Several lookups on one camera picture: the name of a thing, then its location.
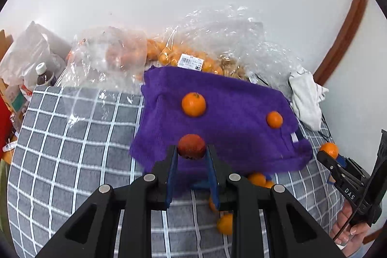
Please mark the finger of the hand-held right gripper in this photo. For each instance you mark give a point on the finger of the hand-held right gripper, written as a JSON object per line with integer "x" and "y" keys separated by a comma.
{"x": 356, "y": 168}
{"x": 332, "y": 167}

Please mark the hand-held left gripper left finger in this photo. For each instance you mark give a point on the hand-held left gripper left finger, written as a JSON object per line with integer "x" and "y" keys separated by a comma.
{"x": 171, "y": 176}

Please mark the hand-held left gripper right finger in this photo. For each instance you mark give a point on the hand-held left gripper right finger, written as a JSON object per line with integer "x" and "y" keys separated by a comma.
{"x": 212, "y": 182}

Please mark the small orange tangerine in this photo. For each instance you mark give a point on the small orange tangerine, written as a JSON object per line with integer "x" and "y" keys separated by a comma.
{"x": 330, "y": 149}
{"x": 269, "y": 185}
{"x": 225, "y": 223}
{"x": 274, "y": 119}
{"x": 212, "y": 206}
{"x": 257, "y": 179}

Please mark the small dark red fruit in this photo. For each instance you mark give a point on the small dark red fruit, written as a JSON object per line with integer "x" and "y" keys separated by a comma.
{"x": 191, "y": 146}

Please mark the orange tangerine with stem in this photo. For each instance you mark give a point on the orange tangerine with stem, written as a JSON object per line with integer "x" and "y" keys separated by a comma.
{"x": 193, "y": 104}

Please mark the person's right hand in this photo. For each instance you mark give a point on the person's right hand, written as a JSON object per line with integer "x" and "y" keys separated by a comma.
{"x": 344, "y": 221}

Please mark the white crumpled cloth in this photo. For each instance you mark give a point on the white crumpled cloth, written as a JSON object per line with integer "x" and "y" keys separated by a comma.
{"x": 305, "y": 94}

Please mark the purple towel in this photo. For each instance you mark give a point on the purple towel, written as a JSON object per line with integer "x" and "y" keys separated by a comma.
{"x": 242, "y": 100}

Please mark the grey checked cloth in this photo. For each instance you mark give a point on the grey checked cloth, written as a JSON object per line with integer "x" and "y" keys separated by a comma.
{"x": 75, "y": 140}

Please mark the bag of brown nuts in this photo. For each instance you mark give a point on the bag of brown nuts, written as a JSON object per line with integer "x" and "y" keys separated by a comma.
{"x": 229, "y": 66}

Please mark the large clear labelled plastic bag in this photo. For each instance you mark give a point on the large clear labelled plastic bag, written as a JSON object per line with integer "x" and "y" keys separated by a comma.
{"x": 217, "y": 34}

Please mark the dark bottle with white cap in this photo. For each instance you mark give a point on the dark bottle with white cap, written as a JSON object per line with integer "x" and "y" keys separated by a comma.
{"x": 43, "y": 75}

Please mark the red paper bag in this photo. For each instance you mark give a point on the red paper bag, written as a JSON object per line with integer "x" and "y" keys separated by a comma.
{"x": 4, "y": 122}

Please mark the cardboard carton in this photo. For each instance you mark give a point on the cardboard carton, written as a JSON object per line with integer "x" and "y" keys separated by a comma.
{"x": 12, "y": 94}

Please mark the white plastic bag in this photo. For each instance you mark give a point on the white plastic bag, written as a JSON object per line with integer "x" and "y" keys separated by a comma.
{"x": 30, "y": 46}

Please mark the brown wooden door frame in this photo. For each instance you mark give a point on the brown wooden door frame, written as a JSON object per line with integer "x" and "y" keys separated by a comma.
{"x": 344, "y": 28}

